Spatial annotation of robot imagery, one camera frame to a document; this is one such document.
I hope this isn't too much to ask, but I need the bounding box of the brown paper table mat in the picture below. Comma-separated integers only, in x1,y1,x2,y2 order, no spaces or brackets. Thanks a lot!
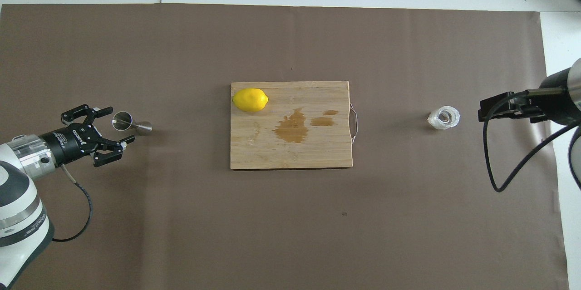
0,3,570,290

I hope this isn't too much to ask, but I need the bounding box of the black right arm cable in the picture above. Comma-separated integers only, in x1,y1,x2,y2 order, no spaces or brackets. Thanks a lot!
483,88,581,192

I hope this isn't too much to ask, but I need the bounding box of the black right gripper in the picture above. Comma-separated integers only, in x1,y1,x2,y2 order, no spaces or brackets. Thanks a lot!
478,69,573,126

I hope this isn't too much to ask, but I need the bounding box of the wooden cutting board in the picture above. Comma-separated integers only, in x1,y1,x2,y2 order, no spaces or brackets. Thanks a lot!
230,81,359,170

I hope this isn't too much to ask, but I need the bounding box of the steel double jigger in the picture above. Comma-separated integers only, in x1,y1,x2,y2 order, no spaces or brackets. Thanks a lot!
112,111,153,136

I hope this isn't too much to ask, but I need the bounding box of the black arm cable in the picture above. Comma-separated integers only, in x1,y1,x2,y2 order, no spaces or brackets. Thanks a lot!
51,165,93,242
483,88,581,192

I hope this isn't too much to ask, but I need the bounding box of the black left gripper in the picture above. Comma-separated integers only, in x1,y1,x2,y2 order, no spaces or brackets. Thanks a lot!
41,104,136,167

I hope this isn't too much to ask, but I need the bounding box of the yellow lemon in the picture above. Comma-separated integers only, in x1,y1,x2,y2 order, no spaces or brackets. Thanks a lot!
232,88,269,113

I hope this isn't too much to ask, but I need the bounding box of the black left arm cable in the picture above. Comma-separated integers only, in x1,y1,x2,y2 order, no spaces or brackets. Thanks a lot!
51,165,93,242

